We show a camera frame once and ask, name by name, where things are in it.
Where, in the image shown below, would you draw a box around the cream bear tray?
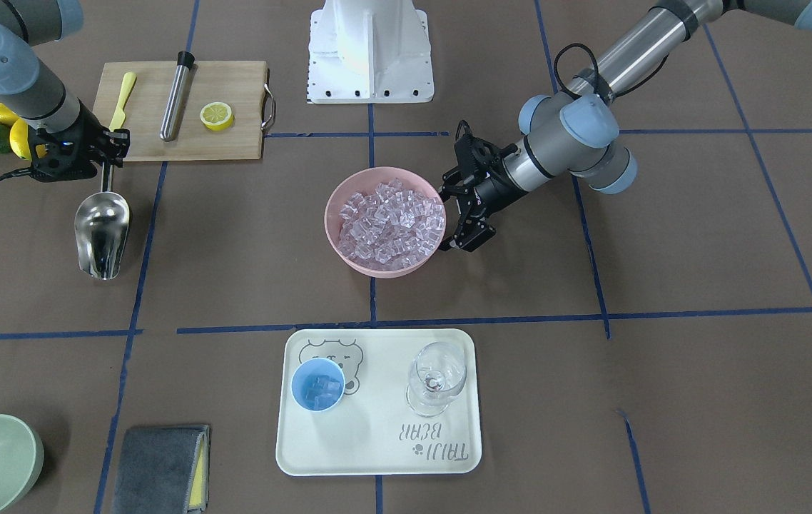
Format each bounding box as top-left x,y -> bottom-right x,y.
275,328 -> 483,476

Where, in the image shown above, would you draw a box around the stainless steel ice scoop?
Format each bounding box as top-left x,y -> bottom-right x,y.
74,163 -> 131,281

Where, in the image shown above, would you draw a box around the yellow plastic knife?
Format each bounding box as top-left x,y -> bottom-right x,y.
108,71 -> 136,131

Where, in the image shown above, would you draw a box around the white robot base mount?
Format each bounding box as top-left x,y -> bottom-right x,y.
306,1 -> 435,104

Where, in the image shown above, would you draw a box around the lemon half slice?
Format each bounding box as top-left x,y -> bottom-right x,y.
198,101 -> 235,131

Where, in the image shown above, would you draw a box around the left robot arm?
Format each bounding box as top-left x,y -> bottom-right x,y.
438,1 -> 812,253

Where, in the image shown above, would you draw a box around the clear ice cubes pile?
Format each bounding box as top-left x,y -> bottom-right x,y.
335,179 -> 445,272

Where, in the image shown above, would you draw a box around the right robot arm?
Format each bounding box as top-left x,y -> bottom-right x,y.
0,1 -> 130,190

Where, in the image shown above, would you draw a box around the clear wine glass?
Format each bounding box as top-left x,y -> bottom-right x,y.
406,341 -> 467,418

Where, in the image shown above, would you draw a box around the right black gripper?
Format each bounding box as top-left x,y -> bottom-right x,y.
28,107 -> 130,183

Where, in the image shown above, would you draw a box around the ice cubes in cup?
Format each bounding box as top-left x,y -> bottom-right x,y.
304,375 -> 344,412

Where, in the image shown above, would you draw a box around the pink bowl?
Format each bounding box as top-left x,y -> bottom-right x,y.
324,166 -> 447,278

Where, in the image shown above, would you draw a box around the steel cylinder muddler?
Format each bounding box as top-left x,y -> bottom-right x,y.
159,50 -> 196,142

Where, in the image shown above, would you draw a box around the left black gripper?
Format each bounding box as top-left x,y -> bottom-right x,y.
438,137 -> 527,253

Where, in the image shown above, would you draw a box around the grey folded cloth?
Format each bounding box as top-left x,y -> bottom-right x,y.
111,424 -> 210,513

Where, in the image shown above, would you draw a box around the blue plastic cup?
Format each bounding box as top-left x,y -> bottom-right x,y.
290,358 -> 346,413

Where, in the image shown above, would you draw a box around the wooden cutting board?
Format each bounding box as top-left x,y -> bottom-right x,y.
92,61 -> 275,162

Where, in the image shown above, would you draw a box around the whole yellow lemon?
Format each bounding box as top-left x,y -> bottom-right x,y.
9,119 -> 47,161

